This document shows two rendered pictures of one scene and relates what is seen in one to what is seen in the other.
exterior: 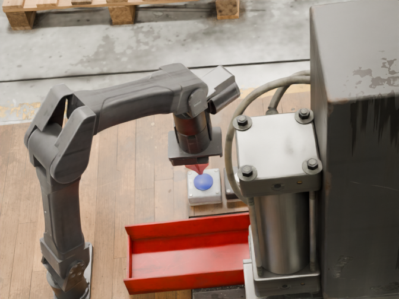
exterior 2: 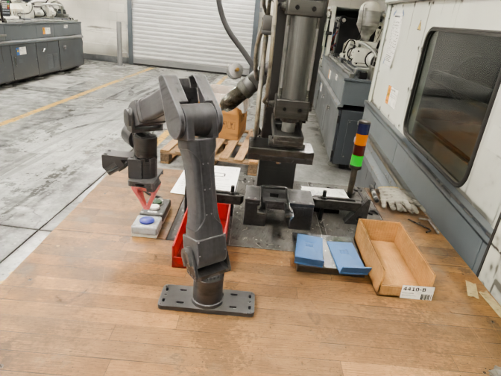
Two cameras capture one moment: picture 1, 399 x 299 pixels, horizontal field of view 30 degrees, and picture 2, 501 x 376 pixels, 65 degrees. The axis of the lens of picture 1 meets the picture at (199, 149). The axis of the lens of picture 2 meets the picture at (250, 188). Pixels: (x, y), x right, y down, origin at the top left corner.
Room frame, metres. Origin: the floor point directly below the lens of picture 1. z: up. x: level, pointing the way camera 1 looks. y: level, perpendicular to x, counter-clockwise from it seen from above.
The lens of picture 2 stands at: (0.72, 0.96, 1.47)
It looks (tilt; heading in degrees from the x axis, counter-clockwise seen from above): 24 degrees down; 262
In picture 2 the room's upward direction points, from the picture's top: 6 degrees clockwise
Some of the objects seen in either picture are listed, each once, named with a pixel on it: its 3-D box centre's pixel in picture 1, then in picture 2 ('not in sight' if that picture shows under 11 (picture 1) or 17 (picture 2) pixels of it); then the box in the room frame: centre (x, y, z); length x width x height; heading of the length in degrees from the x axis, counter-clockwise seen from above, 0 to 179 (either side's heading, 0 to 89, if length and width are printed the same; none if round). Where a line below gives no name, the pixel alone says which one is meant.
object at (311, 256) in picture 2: not in sight; (309, 246); (0.44, 0.12, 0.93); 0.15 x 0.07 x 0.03; 75
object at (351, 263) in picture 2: not in sight; (347, 254); (0.35, 0.15, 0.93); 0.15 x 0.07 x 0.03; 87
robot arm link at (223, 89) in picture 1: (202, 89); (137, 127); (0.89, -0.03, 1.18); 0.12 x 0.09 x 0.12; 120
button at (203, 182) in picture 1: (203, 183); (147, 221); (0.86, 0.01, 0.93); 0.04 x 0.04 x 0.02
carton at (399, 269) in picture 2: not in sight; (391, 257); (0.23, 0.15, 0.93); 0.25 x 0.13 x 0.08; 83
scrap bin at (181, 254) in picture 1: (191, 253); (203, 232); (0.71, 0.05, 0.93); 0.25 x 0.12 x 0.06; 83
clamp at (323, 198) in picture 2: not in sight; (335, 206); (0.31, -0.09, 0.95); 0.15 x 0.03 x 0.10; 173
